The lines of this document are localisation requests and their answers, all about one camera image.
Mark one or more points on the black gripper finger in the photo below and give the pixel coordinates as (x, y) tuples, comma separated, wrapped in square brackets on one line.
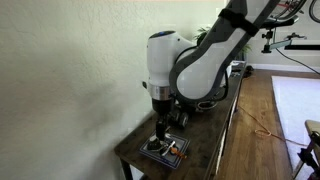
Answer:
[(165, 130), (159, 132)]

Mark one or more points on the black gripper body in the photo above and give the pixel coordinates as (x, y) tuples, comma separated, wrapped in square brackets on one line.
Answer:
[(162, 108)]

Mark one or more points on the bunch of keys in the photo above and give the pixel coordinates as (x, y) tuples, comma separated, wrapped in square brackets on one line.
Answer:
[(168, 145)]

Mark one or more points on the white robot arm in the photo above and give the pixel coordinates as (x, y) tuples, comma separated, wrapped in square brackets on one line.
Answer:
[(180, 71)]

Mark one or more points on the blue square tray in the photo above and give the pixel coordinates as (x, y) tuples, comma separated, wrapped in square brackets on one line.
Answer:
[(169, 160)]

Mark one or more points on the blue round ceramic tray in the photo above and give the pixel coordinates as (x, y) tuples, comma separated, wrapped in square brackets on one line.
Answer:
[(206, 105)]

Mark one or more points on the black bike light upper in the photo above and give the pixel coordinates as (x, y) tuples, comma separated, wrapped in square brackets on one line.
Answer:
[(174, 117)]

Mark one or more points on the black bike light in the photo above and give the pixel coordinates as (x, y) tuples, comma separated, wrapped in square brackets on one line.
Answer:
[(174, 117), (183, 120)]

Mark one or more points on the black bike light lower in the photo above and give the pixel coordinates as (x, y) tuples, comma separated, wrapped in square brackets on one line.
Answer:
[(183, 120)]

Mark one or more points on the dark wooden console table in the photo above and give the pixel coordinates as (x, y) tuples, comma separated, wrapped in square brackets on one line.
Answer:
[(204, 131)]

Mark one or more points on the potted green plant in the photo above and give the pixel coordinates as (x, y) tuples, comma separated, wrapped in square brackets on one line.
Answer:
[(242, 55)]

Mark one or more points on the white rug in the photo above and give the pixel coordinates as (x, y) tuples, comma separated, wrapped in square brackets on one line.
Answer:
[(297, 100)]

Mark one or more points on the folding chair corner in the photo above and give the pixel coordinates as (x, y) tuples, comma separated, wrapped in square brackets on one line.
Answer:
[(313, 129)]

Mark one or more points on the hanging bicycle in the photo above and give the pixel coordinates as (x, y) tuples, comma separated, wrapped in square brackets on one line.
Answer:
[(286, 9)]

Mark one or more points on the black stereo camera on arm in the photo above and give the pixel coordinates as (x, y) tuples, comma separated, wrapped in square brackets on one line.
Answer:
[(271, 23)]

